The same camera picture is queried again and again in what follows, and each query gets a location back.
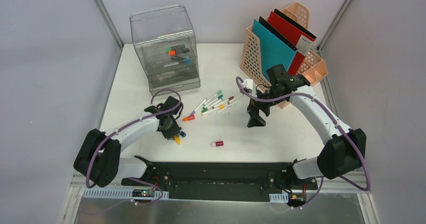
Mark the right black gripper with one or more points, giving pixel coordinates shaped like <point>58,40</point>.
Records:
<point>254,106</point>

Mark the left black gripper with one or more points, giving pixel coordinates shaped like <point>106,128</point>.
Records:
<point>171,131</point>

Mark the orange red short marker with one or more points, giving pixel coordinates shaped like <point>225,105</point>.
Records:
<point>189,118</point>

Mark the blue cap black highlighter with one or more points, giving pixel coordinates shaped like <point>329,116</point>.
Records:
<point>181,59</point>

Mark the orange cap black highlighter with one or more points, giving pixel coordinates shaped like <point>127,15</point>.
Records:
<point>174,52</point>

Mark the teal folder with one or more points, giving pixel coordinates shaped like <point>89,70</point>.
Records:
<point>274,48</point>

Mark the green cap black highlighter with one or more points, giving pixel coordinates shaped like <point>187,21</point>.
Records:
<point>181,46</point>

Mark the clear grey drawer organizer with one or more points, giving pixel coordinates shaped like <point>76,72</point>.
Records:
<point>157,29</point>

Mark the red folder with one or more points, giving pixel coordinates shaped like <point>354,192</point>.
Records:
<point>296,34</point>

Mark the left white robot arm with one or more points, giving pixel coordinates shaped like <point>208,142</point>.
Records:
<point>99,158</point>

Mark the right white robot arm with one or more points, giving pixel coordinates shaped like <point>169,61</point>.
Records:
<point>344,147</point>

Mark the purple cap marker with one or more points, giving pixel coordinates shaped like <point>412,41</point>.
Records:
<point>198,107</point>

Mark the brown cap marker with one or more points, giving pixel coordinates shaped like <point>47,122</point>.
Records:
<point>235,98</point>

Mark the dark red cap marker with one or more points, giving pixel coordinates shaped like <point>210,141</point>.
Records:
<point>223,102</point>

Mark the yellow cap marker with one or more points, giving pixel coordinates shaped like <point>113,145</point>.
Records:
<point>213,109</point>

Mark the teal cap marker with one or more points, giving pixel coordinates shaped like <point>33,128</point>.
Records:
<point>220,96</point>

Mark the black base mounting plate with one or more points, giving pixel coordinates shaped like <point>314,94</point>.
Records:
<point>225,181</point>

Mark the peach plastic file rack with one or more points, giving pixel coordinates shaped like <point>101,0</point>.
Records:
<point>313,66</point>

